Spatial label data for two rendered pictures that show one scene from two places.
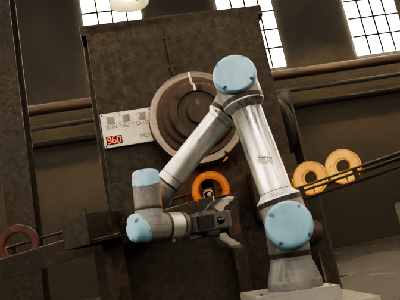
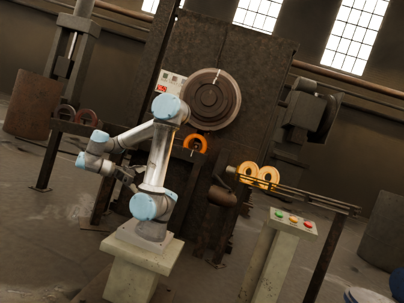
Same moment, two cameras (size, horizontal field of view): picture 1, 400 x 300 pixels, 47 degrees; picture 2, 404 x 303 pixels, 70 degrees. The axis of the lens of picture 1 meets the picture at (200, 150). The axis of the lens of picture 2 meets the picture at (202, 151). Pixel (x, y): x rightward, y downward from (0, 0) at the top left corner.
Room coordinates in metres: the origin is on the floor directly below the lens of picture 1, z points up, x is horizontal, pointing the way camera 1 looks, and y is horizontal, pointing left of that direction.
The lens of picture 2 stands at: (0.07, -0.62, 0.89)
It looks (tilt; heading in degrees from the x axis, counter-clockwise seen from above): 4 degrees down; 14
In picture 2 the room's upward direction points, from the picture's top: 19 degrees clockwise
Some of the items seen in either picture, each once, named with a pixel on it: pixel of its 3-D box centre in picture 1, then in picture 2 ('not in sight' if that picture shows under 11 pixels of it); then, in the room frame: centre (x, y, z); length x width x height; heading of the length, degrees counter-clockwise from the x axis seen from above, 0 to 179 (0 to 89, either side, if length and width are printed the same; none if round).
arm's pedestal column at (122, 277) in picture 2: not in sight; (136, 274); (1.34, -0.19, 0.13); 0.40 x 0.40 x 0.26; 8
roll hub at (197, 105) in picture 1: (198, 112); (208, 98); (2.12, -0.03, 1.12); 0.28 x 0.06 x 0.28; 99
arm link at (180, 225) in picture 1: (174, 227); (105, 168); (1.29, 0.11, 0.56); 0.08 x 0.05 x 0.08; 38
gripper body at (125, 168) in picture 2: (196, 225); (121, 172); (1.34, 0.05, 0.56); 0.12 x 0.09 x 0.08; 128
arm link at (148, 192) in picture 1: (148, 191); (100, 143); (1.26, 0.16, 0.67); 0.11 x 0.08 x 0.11; 175
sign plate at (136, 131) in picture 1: (128, 128); (172, 85); (2.27, 0.34, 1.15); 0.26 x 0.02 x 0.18; 99
